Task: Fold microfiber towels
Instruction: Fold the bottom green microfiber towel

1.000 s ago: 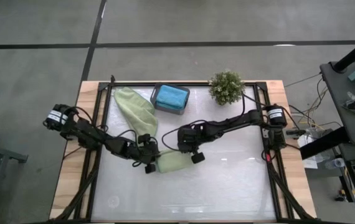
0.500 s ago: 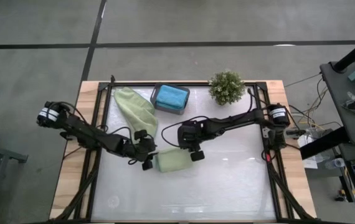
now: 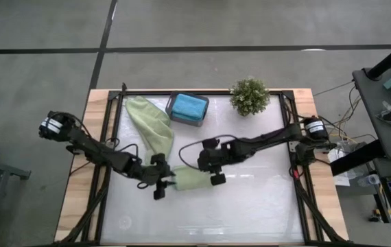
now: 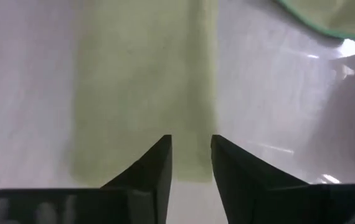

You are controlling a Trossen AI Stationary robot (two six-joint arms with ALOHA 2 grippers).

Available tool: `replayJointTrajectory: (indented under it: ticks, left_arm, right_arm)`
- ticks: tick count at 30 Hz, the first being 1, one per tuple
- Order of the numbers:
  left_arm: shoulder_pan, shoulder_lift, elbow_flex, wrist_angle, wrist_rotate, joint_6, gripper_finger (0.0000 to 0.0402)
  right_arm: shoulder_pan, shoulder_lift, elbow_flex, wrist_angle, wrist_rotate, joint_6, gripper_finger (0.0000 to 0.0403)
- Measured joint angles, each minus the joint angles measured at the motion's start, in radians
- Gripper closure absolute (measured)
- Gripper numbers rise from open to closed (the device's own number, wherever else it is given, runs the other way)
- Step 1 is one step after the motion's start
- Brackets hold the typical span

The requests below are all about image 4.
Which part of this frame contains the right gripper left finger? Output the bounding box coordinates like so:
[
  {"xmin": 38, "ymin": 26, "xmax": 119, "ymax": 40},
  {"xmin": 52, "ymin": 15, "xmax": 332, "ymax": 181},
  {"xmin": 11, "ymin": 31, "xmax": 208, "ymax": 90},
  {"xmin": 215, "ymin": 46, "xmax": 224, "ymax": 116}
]
[{"xmin": 0, "ymin": 134, "xmax": 173, "ymax": 224}]

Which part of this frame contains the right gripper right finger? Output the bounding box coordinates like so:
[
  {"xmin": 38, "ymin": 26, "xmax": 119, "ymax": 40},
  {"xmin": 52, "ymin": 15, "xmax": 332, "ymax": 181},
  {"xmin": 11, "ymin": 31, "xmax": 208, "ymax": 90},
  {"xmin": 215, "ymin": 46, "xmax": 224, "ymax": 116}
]
[{"xmin": 210, "ymin": 134, "xmax": 355, "ymax": 224}]

